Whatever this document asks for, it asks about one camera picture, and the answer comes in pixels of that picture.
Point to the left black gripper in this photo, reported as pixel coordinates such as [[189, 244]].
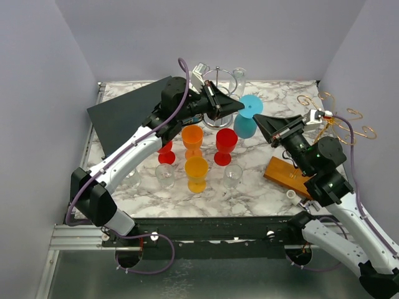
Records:
[[219, 103]]

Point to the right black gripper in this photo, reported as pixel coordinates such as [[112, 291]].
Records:
[[277, 129]]

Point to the blue wine glass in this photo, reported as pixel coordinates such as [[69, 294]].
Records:
[[244, 125]]

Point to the red wine glass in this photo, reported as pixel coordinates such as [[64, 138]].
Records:
[[226, 140], [165, 154]]

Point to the orange wine glass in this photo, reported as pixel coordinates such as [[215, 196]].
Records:
[[192, 137]]

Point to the clear ribbed wine glass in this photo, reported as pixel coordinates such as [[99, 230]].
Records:
[[232, 176]]

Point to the yellow wine glass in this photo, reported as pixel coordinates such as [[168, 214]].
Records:
[[196, 170]]

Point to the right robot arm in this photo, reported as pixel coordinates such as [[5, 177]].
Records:
[[373, 257]]

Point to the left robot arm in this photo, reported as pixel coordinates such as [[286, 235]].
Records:
[[91, 191]]

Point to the clear glass on silver rack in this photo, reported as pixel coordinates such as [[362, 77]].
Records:
[[238, 82]]

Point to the chrome faucet tap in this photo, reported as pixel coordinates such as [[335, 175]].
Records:
[[308, 205]]

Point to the clear glass tumbler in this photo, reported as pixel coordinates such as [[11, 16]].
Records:
[[133, 179]]

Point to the gold wire glass rack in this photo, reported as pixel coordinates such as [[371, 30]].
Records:
[[289, 176]]

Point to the black mounting rail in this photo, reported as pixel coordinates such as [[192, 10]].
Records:
[[210, 237]]

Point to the black network switch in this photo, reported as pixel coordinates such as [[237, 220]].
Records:
[[117, 119]]

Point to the aluminium frame rail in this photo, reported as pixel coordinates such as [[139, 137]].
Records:
[[83, 237]]

